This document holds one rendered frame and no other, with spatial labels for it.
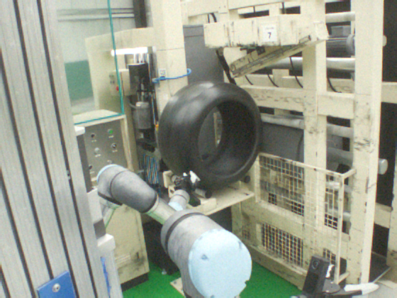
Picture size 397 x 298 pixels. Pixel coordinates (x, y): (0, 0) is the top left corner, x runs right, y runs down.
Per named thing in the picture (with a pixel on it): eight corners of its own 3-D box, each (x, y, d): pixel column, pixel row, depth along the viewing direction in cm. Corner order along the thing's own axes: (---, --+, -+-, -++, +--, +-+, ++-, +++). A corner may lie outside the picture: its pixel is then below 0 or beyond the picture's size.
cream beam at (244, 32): (204, 49, 219) (202, 24, 215) (235, 45, 232) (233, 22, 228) (280, 46, 171) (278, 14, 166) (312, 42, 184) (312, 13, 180)
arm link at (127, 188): (137, 172, 122) (220, 234, 150) (123, 164, 130) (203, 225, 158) (118, 201, 119) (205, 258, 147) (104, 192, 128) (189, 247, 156)
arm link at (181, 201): (166, 225, 155) (161, 208, 152) (173, 211, 164) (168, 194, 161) (183, 224, 152) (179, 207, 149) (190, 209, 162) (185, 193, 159)
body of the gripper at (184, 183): (190, 171, 173) (183, 184, 162) (198, 186, 175) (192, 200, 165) (176, 176, 176) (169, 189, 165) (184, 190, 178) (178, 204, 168)
